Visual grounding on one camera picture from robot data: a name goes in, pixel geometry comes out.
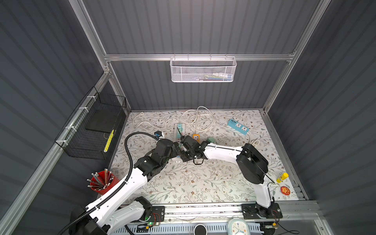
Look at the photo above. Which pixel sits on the blue power strip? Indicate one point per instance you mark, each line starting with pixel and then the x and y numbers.
pixel 238 127

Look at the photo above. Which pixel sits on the black pad in basket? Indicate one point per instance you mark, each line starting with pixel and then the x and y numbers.
pixel 102 121

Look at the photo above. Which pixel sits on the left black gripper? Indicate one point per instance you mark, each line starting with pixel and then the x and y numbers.
pixel 177 150

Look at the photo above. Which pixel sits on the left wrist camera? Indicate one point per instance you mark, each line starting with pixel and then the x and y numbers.
pixel 159 134

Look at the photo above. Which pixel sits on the red round badge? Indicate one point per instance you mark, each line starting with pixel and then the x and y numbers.
pixel 285 190

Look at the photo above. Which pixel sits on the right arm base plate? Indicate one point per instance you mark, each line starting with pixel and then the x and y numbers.
pixel 255 211

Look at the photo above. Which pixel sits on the orange power strip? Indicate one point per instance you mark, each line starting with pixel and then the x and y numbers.
pixel 196 137

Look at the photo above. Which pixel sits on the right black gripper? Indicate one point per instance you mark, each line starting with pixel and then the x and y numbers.
pixel 193 148

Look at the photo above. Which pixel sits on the white multicolour power strip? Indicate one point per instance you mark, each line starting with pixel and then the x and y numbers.
pixel 177 137

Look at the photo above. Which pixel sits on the white analog clock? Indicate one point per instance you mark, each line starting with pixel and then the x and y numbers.
pixel 238 226

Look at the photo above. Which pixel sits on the white wire wall basket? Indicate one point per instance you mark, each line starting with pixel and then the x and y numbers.
pixel 184 69

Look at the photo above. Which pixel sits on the markers in white basket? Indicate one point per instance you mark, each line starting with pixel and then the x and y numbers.
pixel 224 77

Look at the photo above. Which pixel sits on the yellow marker in basket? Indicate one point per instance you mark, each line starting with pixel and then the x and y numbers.
pixel 109 140

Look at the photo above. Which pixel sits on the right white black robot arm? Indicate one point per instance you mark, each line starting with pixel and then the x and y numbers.
pixel 252 164

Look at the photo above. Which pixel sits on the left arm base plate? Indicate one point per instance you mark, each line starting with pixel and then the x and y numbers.
pixel 157 214

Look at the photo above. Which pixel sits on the red pencil cup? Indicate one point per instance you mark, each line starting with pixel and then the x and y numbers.
pixel 101 182

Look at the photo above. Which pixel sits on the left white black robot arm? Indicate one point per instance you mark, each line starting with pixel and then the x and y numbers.
pixel 98 218

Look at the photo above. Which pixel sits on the black wire wall basket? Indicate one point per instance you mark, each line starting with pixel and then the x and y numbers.
pixel 77 142

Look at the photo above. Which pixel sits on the yellow small toy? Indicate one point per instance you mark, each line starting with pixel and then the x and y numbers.
pixel 283 177

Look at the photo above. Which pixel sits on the floral table mat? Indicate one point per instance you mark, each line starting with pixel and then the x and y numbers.
pixel 203 181

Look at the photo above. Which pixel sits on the black round knob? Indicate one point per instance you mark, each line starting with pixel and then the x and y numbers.
pixel 200 229

